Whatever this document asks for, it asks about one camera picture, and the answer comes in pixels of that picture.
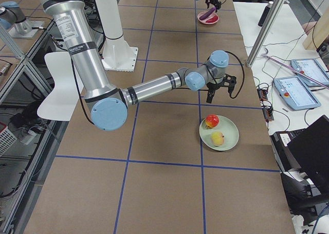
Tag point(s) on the green plate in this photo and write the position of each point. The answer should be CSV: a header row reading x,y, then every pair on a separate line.
x,y
227,127

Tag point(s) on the red orange pomegranate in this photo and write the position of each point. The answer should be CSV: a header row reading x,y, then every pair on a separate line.
x,y
212,121

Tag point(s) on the white chair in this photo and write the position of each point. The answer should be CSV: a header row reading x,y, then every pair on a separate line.
x,y
59,105

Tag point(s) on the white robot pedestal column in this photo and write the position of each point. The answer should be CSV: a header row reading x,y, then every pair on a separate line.
x,y
117,54

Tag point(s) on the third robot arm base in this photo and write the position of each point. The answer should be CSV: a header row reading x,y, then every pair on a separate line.
x,y
18,25

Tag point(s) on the far teach pendant tablet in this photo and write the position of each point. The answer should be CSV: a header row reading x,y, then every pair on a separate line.
x,y
311,68

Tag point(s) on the near teach pendant tablet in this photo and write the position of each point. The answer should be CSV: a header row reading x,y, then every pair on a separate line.
x,y
295,93

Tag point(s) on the purple eggplant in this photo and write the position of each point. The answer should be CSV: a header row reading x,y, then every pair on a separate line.
x,y
206,14

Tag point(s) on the aluminium frame post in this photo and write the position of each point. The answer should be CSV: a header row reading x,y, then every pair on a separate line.
x,y
273,13

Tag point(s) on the white plastic basket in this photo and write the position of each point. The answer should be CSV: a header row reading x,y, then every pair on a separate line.
x,y
7,139

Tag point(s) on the pink grabber stick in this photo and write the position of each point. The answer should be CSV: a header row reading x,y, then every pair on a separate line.
x,y
310,82

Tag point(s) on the yellow pink peach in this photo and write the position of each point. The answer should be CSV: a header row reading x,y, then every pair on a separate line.
x,y
217,138

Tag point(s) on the pink plate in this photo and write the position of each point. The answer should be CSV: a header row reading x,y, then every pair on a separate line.
x,y
207,18

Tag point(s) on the red chili pepper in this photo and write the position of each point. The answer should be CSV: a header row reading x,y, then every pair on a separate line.
x,y
212,20

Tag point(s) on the black laptop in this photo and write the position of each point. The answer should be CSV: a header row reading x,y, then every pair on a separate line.
x,y
310,149

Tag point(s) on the black water bottle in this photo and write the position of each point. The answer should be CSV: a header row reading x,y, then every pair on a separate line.
x,y
265,13

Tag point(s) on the teach pendant tablet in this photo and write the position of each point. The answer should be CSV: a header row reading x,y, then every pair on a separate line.
x,y
311,68
295,93

